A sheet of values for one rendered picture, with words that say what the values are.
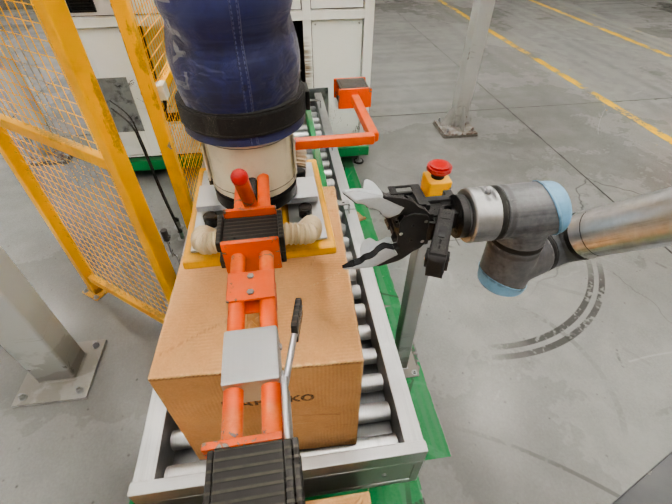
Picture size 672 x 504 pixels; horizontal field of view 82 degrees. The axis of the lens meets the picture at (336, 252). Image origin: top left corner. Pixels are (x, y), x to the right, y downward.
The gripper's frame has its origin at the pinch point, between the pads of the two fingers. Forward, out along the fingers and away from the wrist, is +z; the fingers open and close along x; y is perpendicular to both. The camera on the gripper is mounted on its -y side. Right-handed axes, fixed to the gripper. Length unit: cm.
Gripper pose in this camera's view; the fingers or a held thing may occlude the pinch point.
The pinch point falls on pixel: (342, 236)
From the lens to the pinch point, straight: 59.6
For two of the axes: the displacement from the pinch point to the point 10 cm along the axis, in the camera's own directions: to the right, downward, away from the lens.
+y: -1.5, -6.7, 7.3
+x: 0.0, -7.4, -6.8
